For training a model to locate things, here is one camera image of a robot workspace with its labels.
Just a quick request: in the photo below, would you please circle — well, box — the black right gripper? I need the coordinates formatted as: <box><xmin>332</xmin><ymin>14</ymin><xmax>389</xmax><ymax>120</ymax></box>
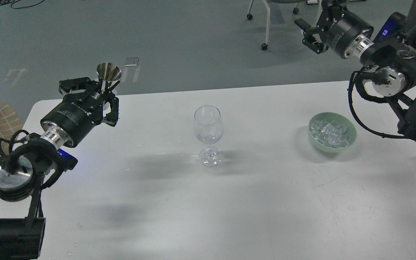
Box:
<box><xmin>294</xmin><ymin>2</ymin><xmax>374</xmax><ymax>59</ymax></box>

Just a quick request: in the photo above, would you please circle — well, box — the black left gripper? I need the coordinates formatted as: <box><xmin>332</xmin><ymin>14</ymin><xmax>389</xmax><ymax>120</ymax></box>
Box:
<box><xmin>40</xmin><ymin>77</ymin><xmax>121</xmax><ymax>148</ymax></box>

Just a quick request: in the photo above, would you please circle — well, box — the steel double jigger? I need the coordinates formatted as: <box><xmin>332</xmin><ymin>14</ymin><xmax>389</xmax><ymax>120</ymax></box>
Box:
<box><xmin>97</xmin><ymin>62</ymin><xmax>122</xmax><ymax>94</ymax></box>

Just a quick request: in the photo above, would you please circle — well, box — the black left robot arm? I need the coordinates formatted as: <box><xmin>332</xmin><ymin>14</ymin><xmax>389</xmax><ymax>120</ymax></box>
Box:
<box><xmin>0</xmin><ymin>76</ymin><xmax>120</xmax><ymax>260</ymax></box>

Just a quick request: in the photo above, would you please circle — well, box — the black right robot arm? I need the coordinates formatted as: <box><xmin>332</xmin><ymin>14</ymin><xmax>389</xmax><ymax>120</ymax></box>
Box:
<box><xmin>294</xmin><ymin>0</ymin><xmax>416</xmax><ymax>142</ymax></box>

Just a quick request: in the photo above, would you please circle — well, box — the clear wine glass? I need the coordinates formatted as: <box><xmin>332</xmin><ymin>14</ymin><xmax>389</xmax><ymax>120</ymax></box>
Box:
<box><xmin>193</xmin><ymin>105</ymin><xmax>224</xmax><ymax>167</ymax></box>

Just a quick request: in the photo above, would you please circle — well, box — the white rolling chair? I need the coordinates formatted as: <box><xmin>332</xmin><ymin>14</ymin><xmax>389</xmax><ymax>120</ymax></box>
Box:
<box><xmin>246</xmin><ymin>0</ymin><xmax>322</xmax><ymax>51</ymax></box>

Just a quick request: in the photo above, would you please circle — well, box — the green bowl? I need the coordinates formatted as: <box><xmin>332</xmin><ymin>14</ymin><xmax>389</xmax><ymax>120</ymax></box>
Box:
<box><xmin>307</xmin><ymin>112</ymin><xmax>358</xmax><ymax>153</ymax></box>

